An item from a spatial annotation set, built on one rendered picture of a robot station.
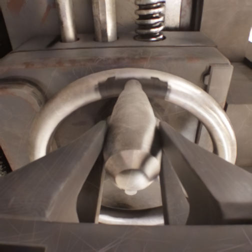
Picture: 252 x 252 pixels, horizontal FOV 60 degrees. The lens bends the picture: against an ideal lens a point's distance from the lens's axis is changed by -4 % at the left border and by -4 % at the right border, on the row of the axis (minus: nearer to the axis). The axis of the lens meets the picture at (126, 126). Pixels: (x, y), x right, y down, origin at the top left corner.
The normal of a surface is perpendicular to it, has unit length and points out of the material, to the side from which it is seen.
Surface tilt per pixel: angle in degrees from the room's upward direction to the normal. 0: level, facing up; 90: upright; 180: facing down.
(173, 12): 90
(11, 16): 90
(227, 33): 90
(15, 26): 90
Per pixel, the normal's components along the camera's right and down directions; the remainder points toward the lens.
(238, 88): -0.04, -0.81
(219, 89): -0.03, 0.58
